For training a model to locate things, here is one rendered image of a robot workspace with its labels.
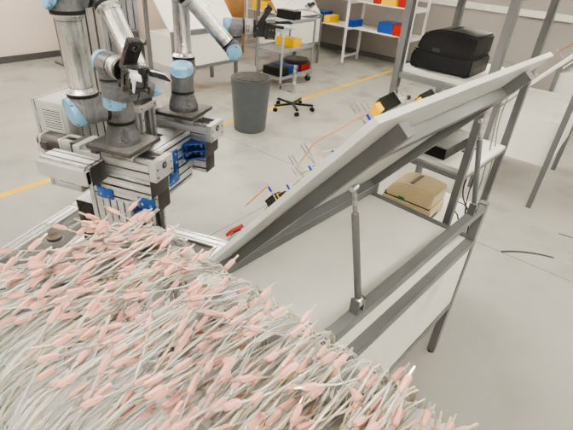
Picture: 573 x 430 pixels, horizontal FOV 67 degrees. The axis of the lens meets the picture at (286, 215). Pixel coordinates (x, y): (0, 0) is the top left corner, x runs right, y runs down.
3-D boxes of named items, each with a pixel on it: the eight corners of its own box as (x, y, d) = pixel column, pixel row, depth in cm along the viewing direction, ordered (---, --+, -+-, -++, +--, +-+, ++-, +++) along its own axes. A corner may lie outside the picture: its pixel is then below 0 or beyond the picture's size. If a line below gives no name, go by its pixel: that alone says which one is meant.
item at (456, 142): (387, 141, 235) (389, 129, 231) (419, 126, 257) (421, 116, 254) (442, 161, 216) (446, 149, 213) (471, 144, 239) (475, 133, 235)
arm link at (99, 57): (113, 72, 152) (110, 46, 147) (129, 78, 145) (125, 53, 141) (91, 74, 147) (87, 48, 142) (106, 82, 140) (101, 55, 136)
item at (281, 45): (280, 90, 664) (284, 14, 606) (255, 84, 688) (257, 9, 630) (315, 79, 733) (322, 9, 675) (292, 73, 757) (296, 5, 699)
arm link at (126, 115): (141, 119, 183) (136, 88, 176) (110, 126, 175) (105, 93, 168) (127, 112, 190) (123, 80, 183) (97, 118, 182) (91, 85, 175)
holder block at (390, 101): (426, 110, 118) (408, 83, 119) (397, 125, 114) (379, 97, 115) (417, 118, 123) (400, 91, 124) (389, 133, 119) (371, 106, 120)
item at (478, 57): (408, 66, 213) (416, 24, 203) (429, 60, 228) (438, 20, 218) (466, 80, 197) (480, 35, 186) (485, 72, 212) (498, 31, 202)
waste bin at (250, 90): (228, 134, 504) (228, 80, 470) (232, 120, 542) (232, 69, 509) (268, 136, 506) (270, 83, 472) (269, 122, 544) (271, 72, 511)
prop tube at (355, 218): (351, 305, 131) (347, 214, 119) (356, 301, 133) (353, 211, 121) (360, 310, 129) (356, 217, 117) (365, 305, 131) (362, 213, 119)
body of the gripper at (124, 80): (152, 95, 136) (133, 85, 143) (153, 66, 132) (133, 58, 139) (129, 95, 130) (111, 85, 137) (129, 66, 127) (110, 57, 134)
